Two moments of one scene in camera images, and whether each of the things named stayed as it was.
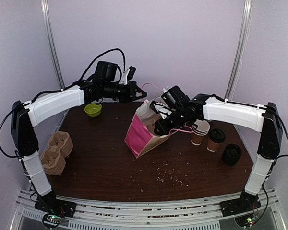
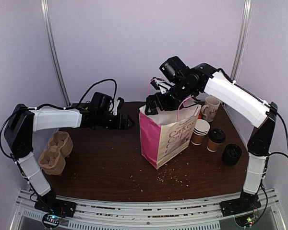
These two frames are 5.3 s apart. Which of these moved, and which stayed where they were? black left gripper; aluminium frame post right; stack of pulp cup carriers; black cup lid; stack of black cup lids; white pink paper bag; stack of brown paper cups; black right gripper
Moved: black right gripper; white pink paper bag; black left gripper
Stayed: stack of brown paper cups; aluminium frame post right; black cup lid; stack of black cup lids; stack of pulp cup carriers
